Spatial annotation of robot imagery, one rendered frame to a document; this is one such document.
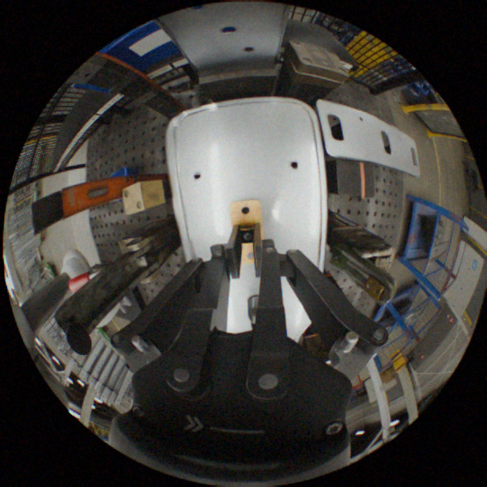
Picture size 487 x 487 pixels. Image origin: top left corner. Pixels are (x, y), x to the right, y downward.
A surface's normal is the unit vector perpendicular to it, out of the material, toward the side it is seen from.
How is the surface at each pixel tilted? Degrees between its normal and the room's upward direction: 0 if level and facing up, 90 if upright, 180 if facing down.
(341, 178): 0
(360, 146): 0
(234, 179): 0
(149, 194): 90
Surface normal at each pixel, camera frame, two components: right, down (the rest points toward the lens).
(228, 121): -0.04, 0.38
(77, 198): 0.99, -0.09
